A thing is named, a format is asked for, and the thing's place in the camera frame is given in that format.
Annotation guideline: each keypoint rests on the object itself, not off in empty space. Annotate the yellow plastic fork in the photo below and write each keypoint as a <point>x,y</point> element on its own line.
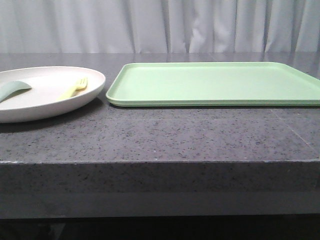
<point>79,85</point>

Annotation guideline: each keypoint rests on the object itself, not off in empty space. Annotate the white round plate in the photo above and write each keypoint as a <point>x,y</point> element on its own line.
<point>48,84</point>

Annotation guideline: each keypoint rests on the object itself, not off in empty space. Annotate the light green tray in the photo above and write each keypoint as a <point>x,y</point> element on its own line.
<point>213,84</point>

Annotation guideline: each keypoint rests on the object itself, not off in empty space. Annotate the green plastic spoon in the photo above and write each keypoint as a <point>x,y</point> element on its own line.
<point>11,87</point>

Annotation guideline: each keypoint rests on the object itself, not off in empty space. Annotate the white curtain backdrop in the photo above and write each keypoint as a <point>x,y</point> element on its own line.
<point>159,26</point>

